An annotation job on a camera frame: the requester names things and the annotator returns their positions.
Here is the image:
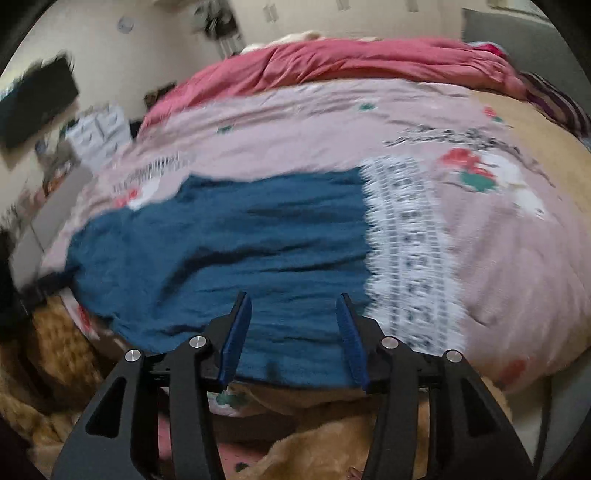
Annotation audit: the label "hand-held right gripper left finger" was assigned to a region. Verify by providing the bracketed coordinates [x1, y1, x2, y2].
[51, 291, 253, 480]

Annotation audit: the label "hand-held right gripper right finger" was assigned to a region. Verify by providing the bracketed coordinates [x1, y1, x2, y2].
[335, 292, 539, 480]

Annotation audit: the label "blue pants with lace hem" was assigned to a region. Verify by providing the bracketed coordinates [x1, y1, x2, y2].
[67, 156, 465, 389]

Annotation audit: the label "person's fluffy tan robe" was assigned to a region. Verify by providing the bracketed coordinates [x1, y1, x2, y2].
[0, 295, 515, 480]

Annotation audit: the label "white drawer cabinet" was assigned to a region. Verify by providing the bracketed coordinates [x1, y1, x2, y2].
[65, 104, 133, 168]

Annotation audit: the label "pink printed blanket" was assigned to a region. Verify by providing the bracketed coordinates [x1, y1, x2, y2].
[41, 78, 585, 418]

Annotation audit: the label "dark patterned bag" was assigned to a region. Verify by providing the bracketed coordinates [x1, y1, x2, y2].
[144, 82, 179, 108]

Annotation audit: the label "red quilt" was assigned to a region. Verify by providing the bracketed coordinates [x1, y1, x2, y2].
[139, 36, 529, 134]

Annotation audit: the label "cream fluffy cloth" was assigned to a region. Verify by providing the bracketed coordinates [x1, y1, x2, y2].
[276, 30, 325, 43]

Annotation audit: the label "coat rack with bags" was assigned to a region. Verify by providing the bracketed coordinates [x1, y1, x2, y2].
[202, 0, 246, 57]

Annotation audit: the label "white wardrobe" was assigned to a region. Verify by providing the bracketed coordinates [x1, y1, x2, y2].
[231, 0, 462, 47]

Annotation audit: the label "grey pillow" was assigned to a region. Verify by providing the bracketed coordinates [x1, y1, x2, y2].
[462, 7, 591, 139]

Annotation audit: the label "black wall television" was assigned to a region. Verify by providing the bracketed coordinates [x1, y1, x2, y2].
[0, 53, 80, 150]

